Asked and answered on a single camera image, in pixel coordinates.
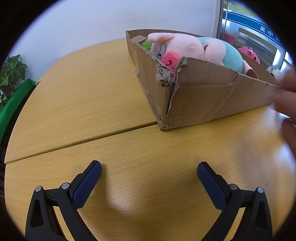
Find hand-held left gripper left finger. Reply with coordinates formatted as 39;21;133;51
25;160;102;241

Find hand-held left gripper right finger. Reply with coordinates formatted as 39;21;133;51
197;162;273;241

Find large cardboard box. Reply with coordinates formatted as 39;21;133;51
125;29;281;129

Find pink pig plush toy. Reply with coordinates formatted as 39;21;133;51
142;32;259;79

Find person's right hand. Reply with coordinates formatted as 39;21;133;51
273;67;296;160

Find green cloth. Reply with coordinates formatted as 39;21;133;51
0;79;36;142

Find white plush toy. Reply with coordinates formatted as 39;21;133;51
266;65;284;81

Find green potted plant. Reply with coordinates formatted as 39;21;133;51
0;54;28;109

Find blue banner sign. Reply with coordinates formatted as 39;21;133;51
227;10;288;50

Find row of yellow sticky notes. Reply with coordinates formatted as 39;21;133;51
228;5;257;17

